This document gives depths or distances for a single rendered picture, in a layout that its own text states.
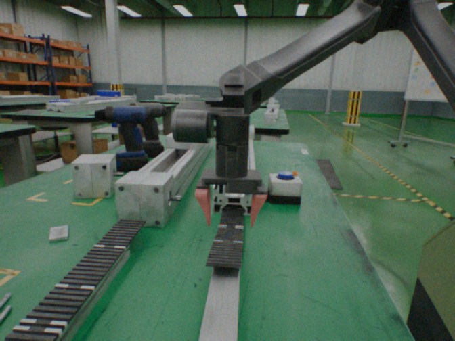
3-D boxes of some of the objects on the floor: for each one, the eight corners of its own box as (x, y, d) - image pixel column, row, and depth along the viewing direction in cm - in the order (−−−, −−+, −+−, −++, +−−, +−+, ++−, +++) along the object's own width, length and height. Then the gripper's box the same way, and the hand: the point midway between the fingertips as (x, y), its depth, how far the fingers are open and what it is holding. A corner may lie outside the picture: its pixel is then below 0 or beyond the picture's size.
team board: (386, 147, 608) (404, 44, 555) (407, 147, 617) (426, 46, 565) (453, 165, 465) (485, 30, 413) (479, 164, 475) (514, 33, 423)
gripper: (193, 145, 47) (195, 233, 52) (270, 147, 47) (265, 235, 51) (198, 139, 54) (199, 216, 58) (265, 140, 54) (261, 218, 58)
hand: (230, 221), depth 54 cm, fingers open, 8 cm apart
